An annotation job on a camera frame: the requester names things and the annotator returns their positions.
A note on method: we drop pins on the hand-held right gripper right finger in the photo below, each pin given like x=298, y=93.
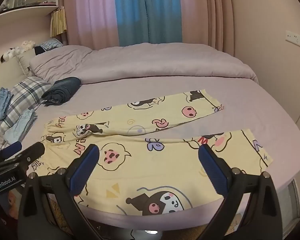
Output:
x=213, y=171

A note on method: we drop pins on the cream headboard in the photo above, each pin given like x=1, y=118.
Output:
x=5, y=77

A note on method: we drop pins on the grey plaid pillow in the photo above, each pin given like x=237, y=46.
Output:
x=27, y=90

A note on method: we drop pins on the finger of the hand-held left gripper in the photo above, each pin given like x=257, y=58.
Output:
x=11, y=148
x=31, y=152

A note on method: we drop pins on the pink curtain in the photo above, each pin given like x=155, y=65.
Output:
x=205, y=12
x=90, y=12

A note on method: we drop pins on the yellow pleated cloth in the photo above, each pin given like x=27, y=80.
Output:
x=57, y=21

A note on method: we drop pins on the white wall power strip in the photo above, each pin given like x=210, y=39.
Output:
x=297, y=38

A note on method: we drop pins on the blue checked pillow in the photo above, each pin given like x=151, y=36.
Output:
x=50, y=44

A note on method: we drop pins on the black and white plush toy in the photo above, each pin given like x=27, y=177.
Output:
x=8, y=53

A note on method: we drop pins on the yellow cartoon printed pants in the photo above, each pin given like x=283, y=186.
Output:
x=145, y=160

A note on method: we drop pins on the blue curtain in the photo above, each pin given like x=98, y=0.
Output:
x=147, y=10

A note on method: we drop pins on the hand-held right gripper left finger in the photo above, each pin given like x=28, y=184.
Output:
x=83, y=171

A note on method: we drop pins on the dark blue folded pants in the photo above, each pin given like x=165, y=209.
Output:
x=62, y=90

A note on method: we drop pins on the light blue folded jeans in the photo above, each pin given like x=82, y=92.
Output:
x=0, y=105
x=20, y=125

